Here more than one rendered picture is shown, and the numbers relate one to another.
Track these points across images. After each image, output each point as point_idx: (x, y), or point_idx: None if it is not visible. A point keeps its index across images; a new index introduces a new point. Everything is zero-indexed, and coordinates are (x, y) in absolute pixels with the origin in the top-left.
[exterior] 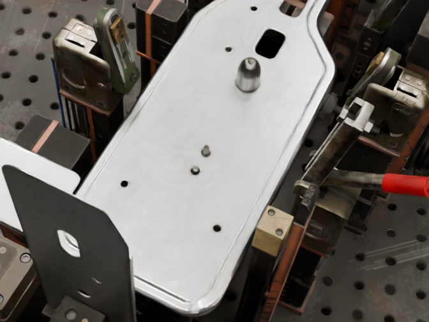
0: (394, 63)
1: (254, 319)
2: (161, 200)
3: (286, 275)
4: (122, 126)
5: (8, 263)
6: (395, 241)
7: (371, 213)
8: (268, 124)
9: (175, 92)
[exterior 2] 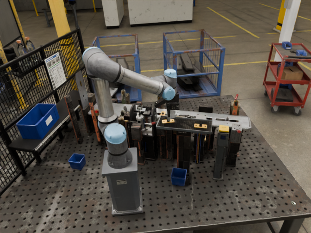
0: (121, 111)
1: (102, 140)
2: None
3: (91, 115)
4: (115, 103)
5: (90, 95)
6: None
7: None
8: (118, 113)
9: (121, 105)
